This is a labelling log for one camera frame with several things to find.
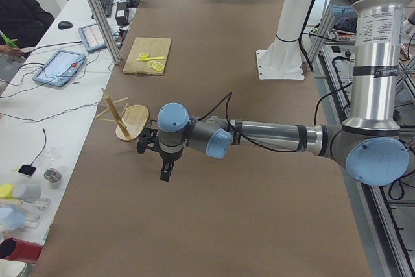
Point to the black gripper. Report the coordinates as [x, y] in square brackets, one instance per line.
[168, 157]

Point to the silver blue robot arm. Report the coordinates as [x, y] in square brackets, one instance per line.
[366, 144]

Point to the wooden mug tree rack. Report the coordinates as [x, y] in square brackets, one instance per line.
[129, 123]

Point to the grey cup on tray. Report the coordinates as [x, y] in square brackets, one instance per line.
[27, 192]

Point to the clear acrylic cup tray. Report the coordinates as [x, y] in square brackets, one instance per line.
[34, 211]

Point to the yellow cup on tray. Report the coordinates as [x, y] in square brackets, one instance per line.
[6, 190]

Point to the light blue cup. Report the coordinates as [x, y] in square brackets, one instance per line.
[12, 217]

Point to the lemon slice row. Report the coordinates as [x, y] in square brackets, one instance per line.
[155, 65]

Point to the black power adapter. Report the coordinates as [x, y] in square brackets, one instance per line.
[122, 14]

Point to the yellow plastic toy knife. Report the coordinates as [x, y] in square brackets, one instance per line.
[153, 58]

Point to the bamboo cutting board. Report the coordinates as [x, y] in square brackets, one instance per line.
[155, 47]

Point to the blue teach pendant far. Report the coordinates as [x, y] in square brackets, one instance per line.
[91, 38]

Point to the blue teach pendant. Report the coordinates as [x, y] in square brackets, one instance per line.
[59, 69]
[91, 38]

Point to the black square pad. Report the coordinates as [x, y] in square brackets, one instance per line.
[27, 170]

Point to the blue teach pendant near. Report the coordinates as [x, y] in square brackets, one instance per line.
[59, 69]

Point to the black computer mouse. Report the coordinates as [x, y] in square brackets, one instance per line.
[65, 25]

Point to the red cylinder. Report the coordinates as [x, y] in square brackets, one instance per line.
[13, 249]

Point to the person in black clothing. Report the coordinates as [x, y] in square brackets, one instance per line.
[24, 22]

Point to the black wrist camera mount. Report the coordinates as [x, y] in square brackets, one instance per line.
[148, 139]

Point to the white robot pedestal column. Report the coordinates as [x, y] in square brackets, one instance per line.
[282, 60]

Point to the aluminium frame post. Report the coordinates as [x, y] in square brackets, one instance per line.
[100, 18]

